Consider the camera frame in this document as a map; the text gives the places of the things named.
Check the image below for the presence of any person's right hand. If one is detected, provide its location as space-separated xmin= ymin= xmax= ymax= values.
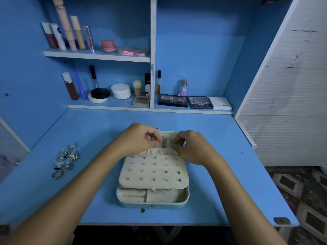
xmin=171 ymin=130 xmax=221 ymax=167

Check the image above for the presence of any person's left hand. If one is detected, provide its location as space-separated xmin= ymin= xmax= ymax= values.
xmin=115 ymin=123 xmax=163 ymax=157

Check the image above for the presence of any cream jewellery box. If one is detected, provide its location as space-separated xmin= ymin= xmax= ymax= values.
xmin=116 ymin=130 xmax=190 ymax=209

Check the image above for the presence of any pile of silver rings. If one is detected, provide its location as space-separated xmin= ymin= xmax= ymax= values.
xmin=51 ymin=143 xmax=79 ymax=180

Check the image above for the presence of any person's left forearm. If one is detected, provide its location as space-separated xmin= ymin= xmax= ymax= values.
xmin=0 ymin=144 xmax=131 ymax=245

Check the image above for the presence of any person's right forearm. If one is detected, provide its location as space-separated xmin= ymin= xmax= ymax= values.
xmin=204 ymin=156 xmax=289 ymax=245

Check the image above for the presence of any white flat box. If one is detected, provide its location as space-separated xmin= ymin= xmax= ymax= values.
xmin=208 ymin=97 xmax=233 ymax=111

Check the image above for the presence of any person's dark clothing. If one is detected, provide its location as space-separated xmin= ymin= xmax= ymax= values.
xmin=72 ymin=225 xmax=241 ymax=245

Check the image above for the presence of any square brown powder compact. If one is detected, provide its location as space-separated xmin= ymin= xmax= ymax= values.
xmin=133 ymin=96 xmax=151 ymax=108

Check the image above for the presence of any black lettered eyeshadow palette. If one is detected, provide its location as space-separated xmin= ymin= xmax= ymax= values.
xmin=187 ymin=96 xmax=214 ymax=109

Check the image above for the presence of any white round cream jar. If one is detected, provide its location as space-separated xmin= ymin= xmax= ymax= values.
xmin=111 ymin=83 xmax=132 ymax=100

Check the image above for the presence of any dark eyeshadow palette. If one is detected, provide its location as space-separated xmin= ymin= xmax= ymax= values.
xmin=158 ymin=94 xmax=189 ymax=108

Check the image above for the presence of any black cosmetic bottle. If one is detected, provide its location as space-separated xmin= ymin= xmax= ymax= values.
xmin=144 ymin=73 xmax=151 ymax=96

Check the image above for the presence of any white bowl black inside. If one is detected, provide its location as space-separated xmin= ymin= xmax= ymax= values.
xmin=88 ymin=87 xmax=110 ymax=103

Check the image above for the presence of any small pink perfume bottle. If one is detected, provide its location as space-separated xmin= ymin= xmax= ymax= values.
xmin=178 ymin=79 xmax=189 ymax=97

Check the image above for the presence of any black makeup brush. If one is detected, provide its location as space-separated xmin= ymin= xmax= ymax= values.
xmin=89 ymin=66 xmax=98 ymax=90

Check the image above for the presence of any blue cosmetic tube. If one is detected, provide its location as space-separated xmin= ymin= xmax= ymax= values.
xmin=73 ymin=71 xmax=87 ymax=100

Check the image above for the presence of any brown lipstick tube white cap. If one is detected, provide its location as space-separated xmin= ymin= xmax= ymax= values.
xmin=62 ymin=72 xmax=79 ymax=101

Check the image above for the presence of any white shelf unit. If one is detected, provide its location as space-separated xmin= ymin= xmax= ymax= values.
xmin=43 ymin=0 xmax=294 ymax=115

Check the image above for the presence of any pink round jar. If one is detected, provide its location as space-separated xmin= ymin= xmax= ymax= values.
xmin=100 ymin=39 xmax=117 ymax=53

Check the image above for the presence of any white slatted cabinet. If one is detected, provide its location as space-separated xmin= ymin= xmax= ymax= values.
xmin=234 ymin=0 xmax=327 ymax=166

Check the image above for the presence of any short beige cosmetic tube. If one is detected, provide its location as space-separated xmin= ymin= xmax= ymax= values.
xmin=70 ymin=16 xmax=87 ymax=50

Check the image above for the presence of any white framed marbled panel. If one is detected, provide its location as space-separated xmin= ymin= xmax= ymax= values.
xmin=0 ymin=117 xmax=30 ymax=184

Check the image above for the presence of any white tube blue label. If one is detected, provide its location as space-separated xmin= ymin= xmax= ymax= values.
xmin=50 ymin=23 xmax=67 ymax=51

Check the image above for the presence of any tall beige cosmetic tube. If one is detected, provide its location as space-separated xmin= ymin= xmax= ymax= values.
xmin=51 ymin=0 xmax=77 ymax=51

